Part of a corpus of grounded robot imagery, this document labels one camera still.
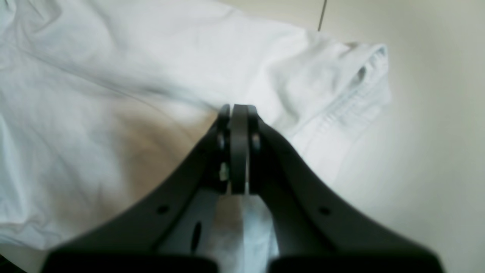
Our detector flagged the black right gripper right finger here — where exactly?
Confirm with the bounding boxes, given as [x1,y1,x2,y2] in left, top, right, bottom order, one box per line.
[248,105,443,273]

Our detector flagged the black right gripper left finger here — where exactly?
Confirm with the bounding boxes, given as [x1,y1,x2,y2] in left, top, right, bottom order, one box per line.
[42,104,248,273]

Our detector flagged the white T-shirt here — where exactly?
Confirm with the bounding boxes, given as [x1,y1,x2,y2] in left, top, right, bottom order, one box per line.
[0,0,390,272]

